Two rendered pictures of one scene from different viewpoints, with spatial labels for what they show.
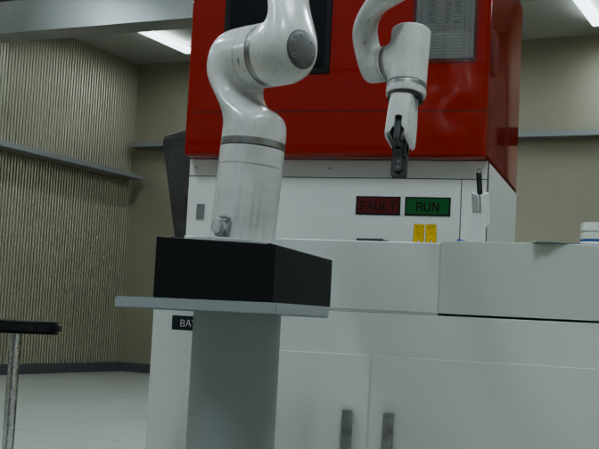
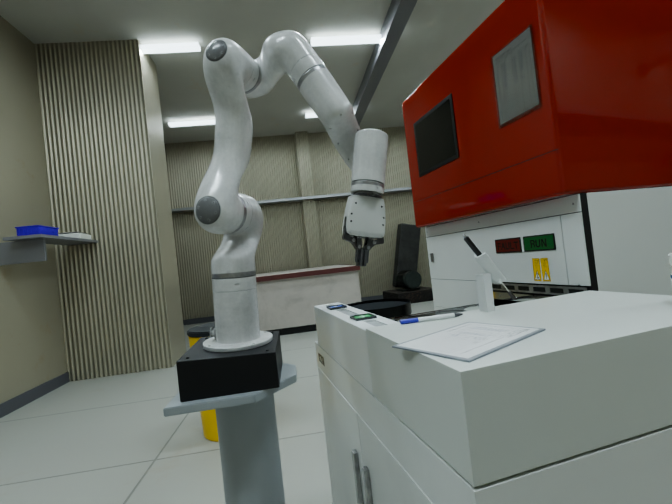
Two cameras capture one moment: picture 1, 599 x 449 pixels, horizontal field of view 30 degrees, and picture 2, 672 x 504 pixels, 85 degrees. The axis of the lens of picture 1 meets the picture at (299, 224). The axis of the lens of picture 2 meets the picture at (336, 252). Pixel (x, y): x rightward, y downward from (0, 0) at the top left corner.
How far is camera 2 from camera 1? 201 cm
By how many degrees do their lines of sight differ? 58
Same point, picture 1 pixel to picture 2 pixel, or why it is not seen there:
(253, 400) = (228, 452)
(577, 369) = not seen: outside the picture
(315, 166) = (472, 221)
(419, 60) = (361, 162)
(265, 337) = (229, 410)
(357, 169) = (492, 220)
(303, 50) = (205, 211)
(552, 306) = (421, 426)
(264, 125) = (214, 265)
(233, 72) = not seen: hidden behind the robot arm
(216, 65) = not seen: hidden behind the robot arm
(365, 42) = (349, 158)
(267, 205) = (225, 318)
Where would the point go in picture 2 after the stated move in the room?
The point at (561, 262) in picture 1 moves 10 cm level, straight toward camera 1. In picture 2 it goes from (419, 374) to (359, 388)
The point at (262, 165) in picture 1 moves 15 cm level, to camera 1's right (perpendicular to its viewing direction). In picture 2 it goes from (217, 292) to (234, 293)
